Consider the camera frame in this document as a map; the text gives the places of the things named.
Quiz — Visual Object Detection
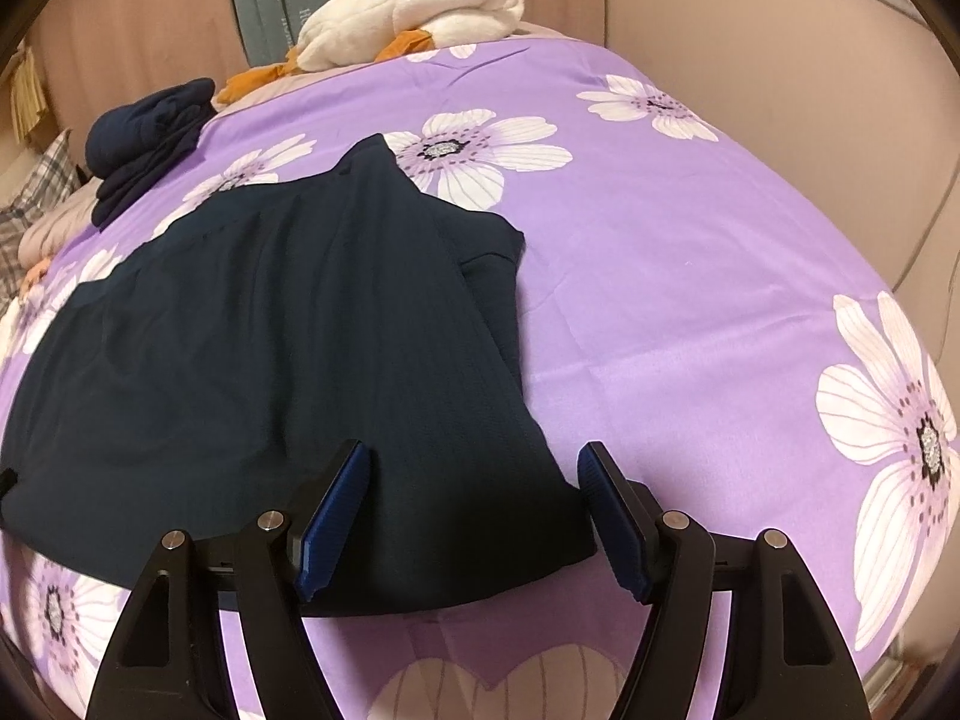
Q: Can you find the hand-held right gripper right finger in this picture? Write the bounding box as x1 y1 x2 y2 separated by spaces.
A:
577 441 871 720

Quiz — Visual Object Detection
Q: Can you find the stack of folded navy clothes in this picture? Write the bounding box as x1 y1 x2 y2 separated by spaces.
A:
84 77 218 226

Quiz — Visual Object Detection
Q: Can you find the pink folded cloth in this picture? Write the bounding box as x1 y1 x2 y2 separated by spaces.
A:
19 184 102 263

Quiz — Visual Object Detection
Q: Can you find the purple floral bedsheet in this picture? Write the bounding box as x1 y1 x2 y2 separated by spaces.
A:
0 37 960 720

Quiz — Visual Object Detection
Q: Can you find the tan hanging cloth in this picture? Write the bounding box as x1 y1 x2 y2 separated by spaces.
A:
7 45 46 143

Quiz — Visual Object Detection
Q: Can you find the plaid pillow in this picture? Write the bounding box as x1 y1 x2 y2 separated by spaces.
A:
0 127 83 301

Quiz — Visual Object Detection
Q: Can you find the white plush goose toy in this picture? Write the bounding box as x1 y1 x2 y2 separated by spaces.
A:
214 0 526 102

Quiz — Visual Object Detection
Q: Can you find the dark navy shirt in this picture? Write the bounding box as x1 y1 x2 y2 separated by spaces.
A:
0 133 597 620

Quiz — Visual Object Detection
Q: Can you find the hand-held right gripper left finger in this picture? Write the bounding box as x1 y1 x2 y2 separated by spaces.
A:
86 439 372 720

